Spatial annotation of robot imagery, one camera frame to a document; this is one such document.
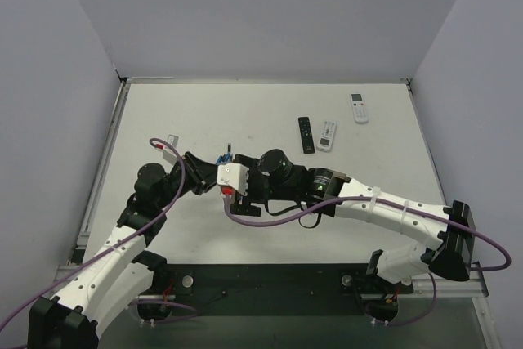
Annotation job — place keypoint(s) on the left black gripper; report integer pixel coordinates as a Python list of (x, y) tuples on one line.
[(195, 173)]

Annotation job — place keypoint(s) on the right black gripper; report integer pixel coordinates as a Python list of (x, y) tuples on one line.
[(243, 208)]

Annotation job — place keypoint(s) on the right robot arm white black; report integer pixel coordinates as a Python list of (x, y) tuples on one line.
[(442, 242)]

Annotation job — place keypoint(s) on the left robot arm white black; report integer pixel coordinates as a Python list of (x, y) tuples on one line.
[(123, 268)]

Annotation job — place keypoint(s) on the black remote control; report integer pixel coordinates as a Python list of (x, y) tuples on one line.
[(306, 135)]

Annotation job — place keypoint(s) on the small white remote control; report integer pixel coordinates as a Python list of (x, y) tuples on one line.
[(327, 134)]

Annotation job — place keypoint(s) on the white remote with display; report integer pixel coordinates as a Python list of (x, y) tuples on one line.
[(358, 108)]

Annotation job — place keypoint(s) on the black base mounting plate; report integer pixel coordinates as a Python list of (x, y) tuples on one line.
[(180, 291)]

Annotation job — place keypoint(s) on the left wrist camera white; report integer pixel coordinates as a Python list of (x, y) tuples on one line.
[(167, 153)]

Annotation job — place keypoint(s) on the aluminium frame rail left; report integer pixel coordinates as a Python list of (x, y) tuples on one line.
[(84, 231)]

